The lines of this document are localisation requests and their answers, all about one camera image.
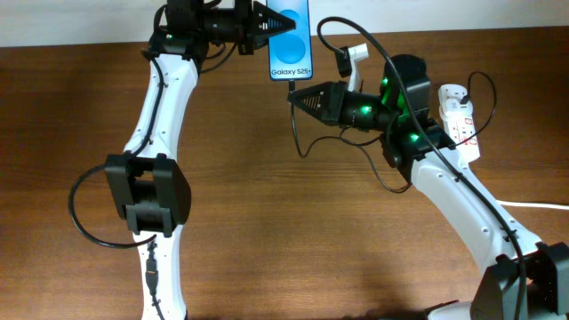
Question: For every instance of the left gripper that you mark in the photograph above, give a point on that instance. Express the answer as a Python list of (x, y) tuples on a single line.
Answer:
[(249, 35)]

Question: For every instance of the white wall charger adapter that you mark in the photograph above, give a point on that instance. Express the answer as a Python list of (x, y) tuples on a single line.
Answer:
[(450, 101)]

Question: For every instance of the white power strip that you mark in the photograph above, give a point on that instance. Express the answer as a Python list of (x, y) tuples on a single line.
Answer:
[(459, 126)]

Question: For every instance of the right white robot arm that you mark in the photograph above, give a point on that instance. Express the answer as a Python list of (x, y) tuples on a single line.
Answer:
[(523, 278)]

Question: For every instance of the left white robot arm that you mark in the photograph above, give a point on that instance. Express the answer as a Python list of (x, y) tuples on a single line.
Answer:
[(148, 187)]

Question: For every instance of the blue Galaxy smartphone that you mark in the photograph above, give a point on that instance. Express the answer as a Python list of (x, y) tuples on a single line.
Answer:
[(290, 54)]

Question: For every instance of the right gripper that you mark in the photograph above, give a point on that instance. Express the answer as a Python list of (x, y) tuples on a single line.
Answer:
[(333, 102)]

